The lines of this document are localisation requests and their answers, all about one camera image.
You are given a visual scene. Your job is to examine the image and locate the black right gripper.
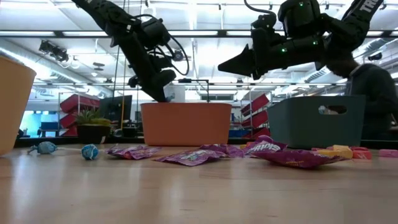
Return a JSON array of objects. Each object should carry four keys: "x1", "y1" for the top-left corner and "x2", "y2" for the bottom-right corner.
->
[{"x1": 218, "y1": 14, "x2": 326, "y2": 80}]

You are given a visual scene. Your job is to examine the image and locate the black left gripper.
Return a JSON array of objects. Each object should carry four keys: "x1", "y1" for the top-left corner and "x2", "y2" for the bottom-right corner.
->
[{"x1": 119, "y1": 17, "x2": 177, "y2": 103}]

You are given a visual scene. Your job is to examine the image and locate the orange plastic bin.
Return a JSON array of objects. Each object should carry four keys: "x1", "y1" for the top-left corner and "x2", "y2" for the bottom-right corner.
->
[{"x1": 140, "y1": 101, "x2": 233, "y2": 147}]

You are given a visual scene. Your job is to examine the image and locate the purple Skittles candy bag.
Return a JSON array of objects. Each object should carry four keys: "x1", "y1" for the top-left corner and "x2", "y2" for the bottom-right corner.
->
[
  {"x1": 244, "y1": 135, "x2": 289, "y2": 156},
  {"x1": 155, "y1": 149, "x2": 228, "y2": 167},
  {"x1": 200, "y1": 143, "x2": 245, "y2": 159},
  {"x1": 104, "y1": 144, "x2": 162, "y2": 161},
  {"x1": 254, "y1": 149, "x2": 349, "y2": 170}
]

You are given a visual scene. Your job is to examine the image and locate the white LED light bar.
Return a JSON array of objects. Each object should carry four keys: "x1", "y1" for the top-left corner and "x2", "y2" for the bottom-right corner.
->
[
  {"x1": 226, "y1": 30, "x2": 253, "y2": 37},
  {"x1": 169, "y1": 30, "x2": 218, "y2": 37},
  {"x1": 0, "y1": 30, "x2": 57, "y2": 37},
  {"x1": 62, "y1": 30, "x2": 109, "y2": 37}
]

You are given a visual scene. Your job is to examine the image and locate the red bin rack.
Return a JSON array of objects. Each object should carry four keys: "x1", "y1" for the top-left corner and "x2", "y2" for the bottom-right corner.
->
[
  {"x1": 239, "y1": 93, "x2": 271, "y2": 139},
  {"x1": 58, "y1": 93, "x2": 101, "y2": 138}
]

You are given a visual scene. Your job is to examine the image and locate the black background monitor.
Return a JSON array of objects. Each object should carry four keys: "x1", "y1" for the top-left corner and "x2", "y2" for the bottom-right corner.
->
[{"x1": 98, "y1": 95, "x2": 134, "y2": 130}]

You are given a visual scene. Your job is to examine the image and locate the small potted green plant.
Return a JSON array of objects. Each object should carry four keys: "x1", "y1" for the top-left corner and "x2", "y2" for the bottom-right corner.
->
[{"x1": 75, "y1": 108, "x2": 112, "y2": 145}]

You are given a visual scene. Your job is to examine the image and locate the teal plastic bin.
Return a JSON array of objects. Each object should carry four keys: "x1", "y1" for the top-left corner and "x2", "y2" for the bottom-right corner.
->
[{"x1": 266, "y1": 95, "x2": 367, "y2": 150}]

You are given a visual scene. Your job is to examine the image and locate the person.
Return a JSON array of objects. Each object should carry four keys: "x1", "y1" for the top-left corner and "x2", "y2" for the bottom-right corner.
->
[{"x1": 325, "y1": 57, "x2": 398, "y2": 141}]

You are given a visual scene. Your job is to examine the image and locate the yellow plastic bin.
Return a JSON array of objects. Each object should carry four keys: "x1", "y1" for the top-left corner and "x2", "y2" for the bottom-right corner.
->
[{"x1": 0, "y1": 55, "x2": 37, "y2": 156}]

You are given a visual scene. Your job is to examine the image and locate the black overhead frame bar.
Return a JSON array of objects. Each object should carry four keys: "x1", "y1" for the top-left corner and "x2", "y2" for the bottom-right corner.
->
[{"x1": 0, "y1": 29, "x2": 398, "y2": 39}]

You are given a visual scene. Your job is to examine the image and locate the black background rail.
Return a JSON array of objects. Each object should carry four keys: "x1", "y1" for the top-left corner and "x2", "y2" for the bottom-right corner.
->
[{"x1": 30, "y1": 81, "x2": 346, "y2": 87}]

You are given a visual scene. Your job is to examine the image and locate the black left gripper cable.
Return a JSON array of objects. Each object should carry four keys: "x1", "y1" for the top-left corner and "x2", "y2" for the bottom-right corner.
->
[{"x1": 164, "y1": 34, "x2": 190, "y2": 77}]

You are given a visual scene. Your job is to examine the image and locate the black aluminium table frame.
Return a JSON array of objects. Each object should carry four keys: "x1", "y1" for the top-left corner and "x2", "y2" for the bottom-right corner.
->
[{"x1": 14, "y1": 136, "x2": 398, "y2": 149}]

